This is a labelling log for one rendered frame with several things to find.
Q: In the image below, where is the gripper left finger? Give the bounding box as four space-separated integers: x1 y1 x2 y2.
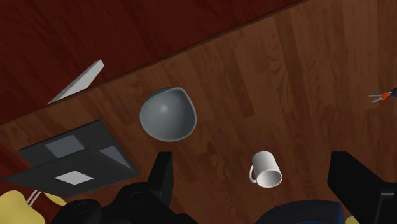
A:
51 151 199 224

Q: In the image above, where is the black laptop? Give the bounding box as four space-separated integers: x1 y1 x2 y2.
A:
2 119 141 199

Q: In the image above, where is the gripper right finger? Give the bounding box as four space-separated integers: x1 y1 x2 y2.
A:
327 151 397 224

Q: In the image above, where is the dark blue round thing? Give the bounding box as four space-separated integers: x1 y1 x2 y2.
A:
254 199 345 224

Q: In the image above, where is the brown wooden table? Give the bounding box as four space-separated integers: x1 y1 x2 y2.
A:
0 0 397 224

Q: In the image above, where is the white mug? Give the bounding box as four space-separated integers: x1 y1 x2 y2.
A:
249 150 284 189

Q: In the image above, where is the grey bowl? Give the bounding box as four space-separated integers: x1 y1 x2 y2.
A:
139 87 198 143

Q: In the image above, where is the yellow rounded thing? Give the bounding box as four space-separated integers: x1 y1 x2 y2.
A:
0 190 67 224

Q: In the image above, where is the white flat board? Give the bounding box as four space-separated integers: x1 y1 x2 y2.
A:
46 59 106 106

